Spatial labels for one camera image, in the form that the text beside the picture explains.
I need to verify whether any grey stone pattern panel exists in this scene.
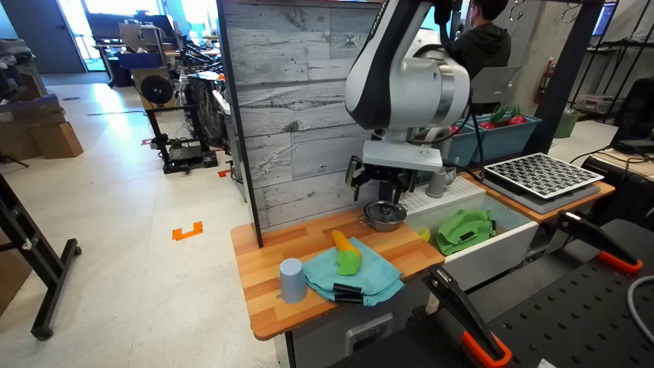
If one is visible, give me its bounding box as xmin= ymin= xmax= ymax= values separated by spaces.
xmin=222 ymin=0 xmax=385 ymax=233

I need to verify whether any slanted black frame post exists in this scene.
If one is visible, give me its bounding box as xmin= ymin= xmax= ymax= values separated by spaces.
xmin=524 ymin=0 xmax=608 ymax=155

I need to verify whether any black clamp with orange handle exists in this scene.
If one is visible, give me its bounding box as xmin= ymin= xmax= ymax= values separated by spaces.
xmin=543 ymin=211 xmax=645 ymax=278
xmin=419 ymin=264 xmax=516 ymax=368

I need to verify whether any green toy vegetable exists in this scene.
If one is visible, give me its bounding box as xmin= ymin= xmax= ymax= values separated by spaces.
xmin=489 ymin=100 xmax=524 ymax=128

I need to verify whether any white toy sink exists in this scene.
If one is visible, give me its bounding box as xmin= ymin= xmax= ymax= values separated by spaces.
xmin=400 ymin=173 xmax=542 ymax=292

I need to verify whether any green cloth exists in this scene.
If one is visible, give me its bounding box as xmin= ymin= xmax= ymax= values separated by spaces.
xmin=432 ymin=205 xmax=498 ymax=258

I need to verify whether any grey cabinet under counter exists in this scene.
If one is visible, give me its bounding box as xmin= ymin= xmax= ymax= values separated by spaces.
xmin=284 ymin=281 xmax=438 ymax=368

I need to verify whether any black metal stand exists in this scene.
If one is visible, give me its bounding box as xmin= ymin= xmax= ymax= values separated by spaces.
xmin=0 ymin=172 xmax=84 ymax=342

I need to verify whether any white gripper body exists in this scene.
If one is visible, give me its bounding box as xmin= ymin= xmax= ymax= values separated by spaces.
xmin=359 ymin=138 xmax=445 ymax=173

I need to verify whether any grey cylindrical cup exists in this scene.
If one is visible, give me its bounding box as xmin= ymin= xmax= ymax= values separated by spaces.
xmin=278 ymin=255 xmax=309 ymax=305

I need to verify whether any grey drying tray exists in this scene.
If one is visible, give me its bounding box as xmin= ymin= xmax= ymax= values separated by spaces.
xmin=475 ymin=169 xmax=601 ymax=217

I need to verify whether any black office chair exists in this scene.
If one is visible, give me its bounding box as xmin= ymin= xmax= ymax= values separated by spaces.
xmin=610 ymin=75 xmax=654 ymax=155

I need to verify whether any black equipment cart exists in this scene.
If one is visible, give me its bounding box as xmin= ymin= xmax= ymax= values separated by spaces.
xmin=131 ymin=62 xmax=220 ymax=175

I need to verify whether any black perforated board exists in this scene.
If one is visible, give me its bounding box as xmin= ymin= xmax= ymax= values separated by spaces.
xmin=326 ymin=217 xmax=654 ymax=368

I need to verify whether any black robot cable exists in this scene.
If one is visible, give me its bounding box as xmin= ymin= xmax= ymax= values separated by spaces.
xmin=466 ymin=100 xmax=486 ymax=180

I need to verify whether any small steel pot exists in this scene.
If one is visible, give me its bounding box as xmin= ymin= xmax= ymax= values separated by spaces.
xmin=361 ymin=200 xmax=408 ymax=233

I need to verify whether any teal plastic bin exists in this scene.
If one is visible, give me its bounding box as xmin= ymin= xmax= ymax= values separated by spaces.
xmin=471 ymin=111 xmax=543 ymax=167
xmin=440 ymin=124 xmax=483 ymax=169

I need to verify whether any seated person in dark hoodie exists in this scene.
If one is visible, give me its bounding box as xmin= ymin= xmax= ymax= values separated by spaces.
xmin=435 ymin=0 xmax=516 ymax=78

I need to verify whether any white cable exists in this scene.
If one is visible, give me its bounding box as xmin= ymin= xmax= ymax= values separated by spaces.
xmin=626 ymin=274 xmax=654 ymax=324

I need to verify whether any black white checkered rack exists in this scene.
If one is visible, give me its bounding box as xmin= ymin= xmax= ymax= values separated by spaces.
xmin=483 ymin=151 xmax=608 ymax=201

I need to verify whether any cardboard box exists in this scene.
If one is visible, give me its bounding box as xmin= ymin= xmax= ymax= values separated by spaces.
xmin=0 ymin=93 xmax=85 ymax=162

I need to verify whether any small blue screen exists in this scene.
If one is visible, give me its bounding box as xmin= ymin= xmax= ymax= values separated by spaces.
xmin=591 ymin=0 xmax=622 ymax=39

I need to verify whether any grey office chair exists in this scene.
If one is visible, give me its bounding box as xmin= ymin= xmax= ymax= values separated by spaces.
xmin=468 ymin=65 xmax=527 ymax=115

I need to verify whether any round steel pot lid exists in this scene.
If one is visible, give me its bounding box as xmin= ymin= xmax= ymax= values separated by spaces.
xmin=366 ymin=197 xmax=405 ymax=217

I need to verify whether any teal cloth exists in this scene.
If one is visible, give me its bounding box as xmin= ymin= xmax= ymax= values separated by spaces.
xmin=300 ymin=235 xmax=406 ymax=306

